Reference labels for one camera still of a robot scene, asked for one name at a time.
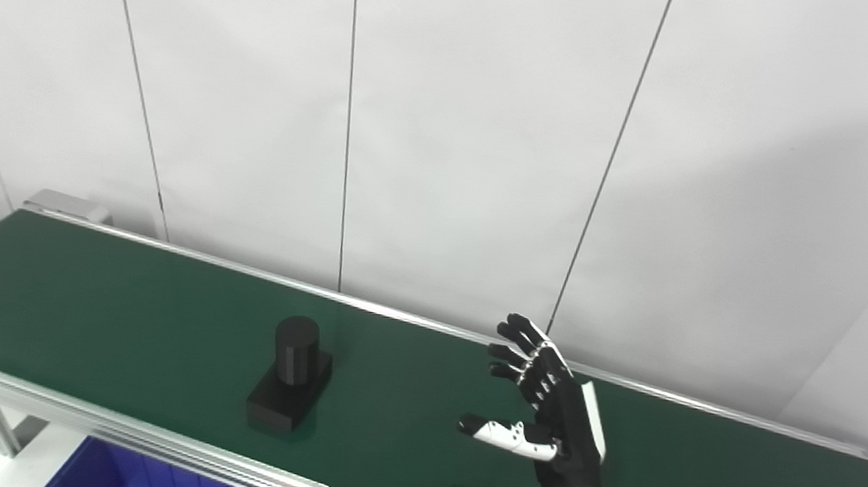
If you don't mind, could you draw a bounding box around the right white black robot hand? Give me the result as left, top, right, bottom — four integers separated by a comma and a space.
450, 309, 621, 487

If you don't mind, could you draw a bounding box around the black cylinder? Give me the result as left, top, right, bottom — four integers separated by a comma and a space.
243, 311, 338, 439

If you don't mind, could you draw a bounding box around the green conveyor belt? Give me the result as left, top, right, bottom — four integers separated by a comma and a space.
0, 202, 868, 487
0, 208, 868, 487

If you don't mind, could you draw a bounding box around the blue plastic bin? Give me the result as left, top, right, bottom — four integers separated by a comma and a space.
42, 431, 327, 487

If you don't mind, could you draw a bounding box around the grey conveyor motor box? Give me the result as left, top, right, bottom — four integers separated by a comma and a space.
22, 187, 115, 227

